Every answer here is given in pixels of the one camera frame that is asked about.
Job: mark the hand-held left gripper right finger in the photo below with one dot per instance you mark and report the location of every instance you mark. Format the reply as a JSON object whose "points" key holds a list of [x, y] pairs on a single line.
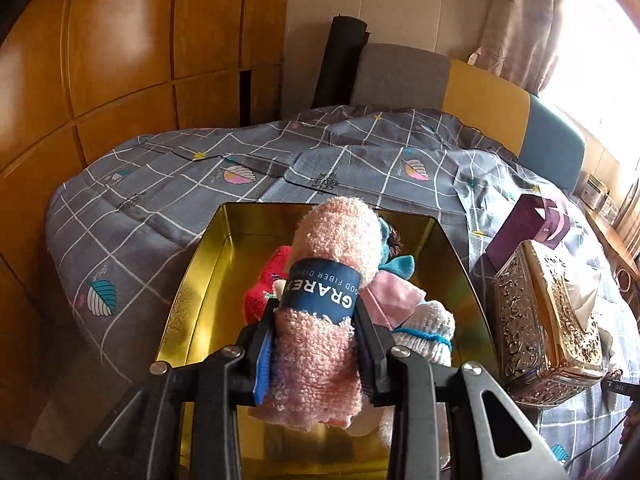
{"points": [[380, 360]]}

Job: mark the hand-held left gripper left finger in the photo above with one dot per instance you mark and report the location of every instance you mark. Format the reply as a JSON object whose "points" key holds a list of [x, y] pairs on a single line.
{"points": [[262, 375]]}

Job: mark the white glove blue trim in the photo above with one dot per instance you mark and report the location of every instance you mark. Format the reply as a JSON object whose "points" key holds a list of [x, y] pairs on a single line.
{"points": [[430, 325]]}

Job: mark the red patterned sock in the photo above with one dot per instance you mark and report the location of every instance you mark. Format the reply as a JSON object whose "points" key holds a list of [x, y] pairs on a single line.
{"points": [[262, 285]]}

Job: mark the teal teddy bear pink dress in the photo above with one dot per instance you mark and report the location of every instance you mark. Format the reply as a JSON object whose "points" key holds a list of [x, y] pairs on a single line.
{"points": [[400, 265]]}

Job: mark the gold metal tin box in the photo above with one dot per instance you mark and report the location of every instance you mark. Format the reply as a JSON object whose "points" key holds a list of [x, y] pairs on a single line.
{"points": [[215, 270]]}

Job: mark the pink fluffy towel blue label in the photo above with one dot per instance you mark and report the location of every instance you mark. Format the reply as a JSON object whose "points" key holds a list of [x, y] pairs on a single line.
{"points": [[330, 240]]}

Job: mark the white tissue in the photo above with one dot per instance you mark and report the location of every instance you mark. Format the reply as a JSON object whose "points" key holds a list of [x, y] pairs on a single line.
{"points": [[585, 302]]}

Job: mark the ornate gold tissue box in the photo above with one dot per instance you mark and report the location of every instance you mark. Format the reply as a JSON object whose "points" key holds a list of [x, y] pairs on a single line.
{"points": [[525, 335]]}

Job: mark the purple gift box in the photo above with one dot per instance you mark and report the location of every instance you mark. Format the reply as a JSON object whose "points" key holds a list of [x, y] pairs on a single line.
{"points": [[517, 232]]}

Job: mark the clear plastic container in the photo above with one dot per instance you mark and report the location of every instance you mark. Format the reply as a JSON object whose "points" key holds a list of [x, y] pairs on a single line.
{"points": [[597, 192]]}

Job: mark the grey checked printed blanket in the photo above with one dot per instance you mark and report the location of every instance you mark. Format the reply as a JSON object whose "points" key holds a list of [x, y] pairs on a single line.
{"points": [[150, 200]]}

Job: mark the grey yellow blue headboard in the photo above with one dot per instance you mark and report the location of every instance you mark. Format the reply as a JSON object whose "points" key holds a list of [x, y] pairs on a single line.
{"points": [[485, 100]]}

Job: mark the black rolled mat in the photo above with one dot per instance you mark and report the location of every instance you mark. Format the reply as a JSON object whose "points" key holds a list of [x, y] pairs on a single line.
{"points": [[340, 60]]}

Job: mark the wooden wardrobe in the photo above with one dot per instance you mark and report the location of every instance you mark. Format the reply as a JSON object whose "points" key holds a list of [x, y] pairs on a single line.
{"points": [[125, 50]]}

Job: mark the pink patterned curtain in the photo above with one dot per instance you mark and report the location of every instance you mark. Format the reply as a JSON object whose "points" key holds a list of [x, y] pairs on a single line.
{"points": [[520, 20]]}

